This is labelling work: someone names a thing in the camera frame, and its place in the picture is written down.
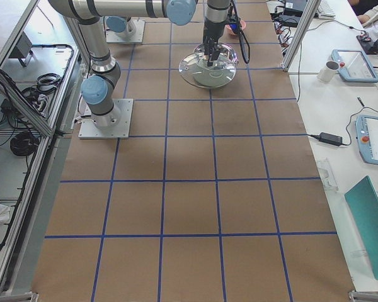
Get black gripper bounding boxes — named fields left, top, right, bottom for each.
left=203, top=0, right=230, bottom=67

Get glass pot lid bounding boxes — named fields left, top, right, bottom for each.
left=179, top=43, right=238, bottom=89

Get white steel cooking pot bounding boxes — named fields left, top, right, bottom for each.
left=192, top=42, right=239, bottom=90

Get pink bowl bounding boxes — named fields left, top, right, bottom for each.
left=225, top=20, right=246, bottom=36

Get white mug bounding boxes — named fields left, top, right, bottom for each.
left=317, top=60, right=340, bottom=83

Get far blue teach pendant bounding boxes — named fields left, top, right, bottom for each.
left=331, top=49, right=378, bottom=83

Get blue teach pendant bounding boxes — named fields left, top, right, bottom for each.
left=331, top=49, right=378, bottom=83
left=355, top=115, right=378, bottom=165

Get black power adapter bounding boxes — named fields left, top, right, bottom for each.
left=318, top=132, right=343, bottom=147

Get black pen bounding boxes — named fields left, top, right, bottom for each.
left=357, top=96, right=365, bottom=107

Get clear acrylic holder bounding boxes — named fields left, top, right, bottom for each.
left=316, top=159, right=338, bottom=191

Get near blue teach pendant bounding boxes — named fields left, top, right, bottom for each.
left=355, top=115, right=378, bottom=165

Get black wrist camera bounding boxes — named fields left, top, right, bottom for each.
left=228, top=18, right=241, bottom=35

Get aluminium frame post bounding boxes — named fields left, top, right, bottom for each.
left=282, top=0, right=320, bottom=72

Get coiled black cable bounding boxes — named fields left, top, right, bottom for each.
left=9, top=130, right=38, bottom=157

